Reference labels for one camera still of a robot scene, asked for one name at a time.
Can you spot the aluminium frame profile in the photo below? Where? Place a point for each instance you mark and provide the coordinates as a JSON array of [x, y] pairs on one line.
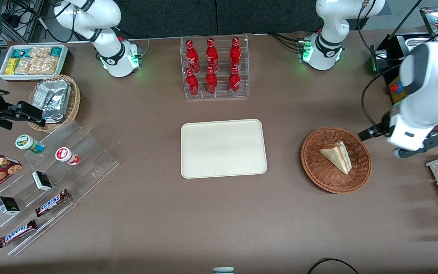
[[25, 19]]

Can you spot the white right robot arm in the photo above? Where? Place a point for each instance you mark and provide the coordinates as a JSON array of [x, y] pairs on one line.
[[110, 57]]

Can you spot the light tan wicker basket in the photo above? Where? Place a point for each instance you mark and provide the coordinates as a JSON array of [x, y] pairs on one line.
[[75, 99]]

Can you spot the white plastic snack bin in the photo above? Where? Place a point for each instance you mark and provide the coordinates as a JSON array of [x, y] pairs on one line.
[[3, 74]]

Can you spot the clear acrylic bottle rack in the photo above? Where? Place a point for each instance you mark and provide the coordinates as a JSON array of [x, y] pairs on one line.
[[222, 95]]

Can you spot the green lid white cup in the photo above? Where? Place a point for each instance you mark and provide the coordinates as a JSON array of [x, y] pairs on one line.
[[27, 142]]

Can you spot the clear cracker bag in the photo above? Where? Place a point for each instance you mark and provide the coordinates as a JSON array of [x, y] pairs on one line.
[[41, 51], [38, 65]]

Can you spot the triangle sandwich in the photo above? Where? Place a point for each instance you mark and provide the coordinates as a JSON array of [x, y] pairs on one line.
[[337, 156]]

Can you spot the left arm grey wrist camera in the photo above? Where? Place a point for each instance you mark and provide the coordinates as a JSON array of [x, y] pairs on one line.
[[420, 146]]

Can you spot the Snickers chocolate bar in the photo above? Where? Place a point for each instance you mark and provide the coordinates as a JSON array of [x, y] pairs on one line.
[[51, 203], [16, 233]]

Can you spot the red cola bottle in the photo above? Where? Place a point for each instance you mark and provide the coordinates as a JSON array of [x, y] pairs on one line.
[[192, 83], [211, 82], [211, 55], [234, 82], [192, 57], [235, 53]]

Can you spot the small black box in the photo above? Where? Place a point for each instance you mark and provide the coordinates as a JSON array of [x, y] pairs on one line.
[[8, 205], [42, 180]]

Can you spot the silver foil bag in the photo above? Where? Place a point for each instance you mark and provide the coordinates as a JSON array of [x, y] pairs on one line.
[[53, 99]]

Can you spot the teal snack packet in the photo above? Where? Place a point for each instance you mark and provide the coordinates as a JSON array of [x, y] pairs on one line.
[[56, 51], [21, 52]]

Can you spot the red emergency stop button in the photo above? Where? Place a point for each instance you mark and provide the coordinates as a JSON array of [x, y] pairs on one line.
[[395, 87]]

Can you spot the red lid white cup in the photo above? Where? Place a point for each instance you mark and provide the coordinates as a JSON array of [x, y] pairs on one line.
[[65, 155]]

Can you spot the cream plastic tray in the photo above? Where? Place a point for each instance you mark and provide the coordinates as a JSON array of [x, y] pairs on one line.
[[222, 148]]

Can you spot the clear acrylic step display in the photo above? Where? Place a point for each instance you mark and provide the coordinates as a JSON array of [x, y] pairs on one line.
[[89, 160]]

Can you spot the yellow snack packet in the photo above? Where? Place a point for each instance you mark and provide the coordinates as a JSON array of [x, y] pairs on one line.
[[11, 66]]

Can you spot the small grey device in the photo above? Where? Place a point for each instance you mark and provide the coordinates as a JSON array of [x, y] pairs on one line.
[[223, 270]]

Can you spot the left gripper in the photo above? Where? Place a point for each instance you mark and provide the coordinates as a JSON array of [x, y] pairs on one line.
[[375, 131]]

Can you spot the brown round wicker basket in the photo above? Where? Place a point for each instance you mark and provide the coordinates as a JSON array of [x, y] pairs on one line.
[[318, 167]]

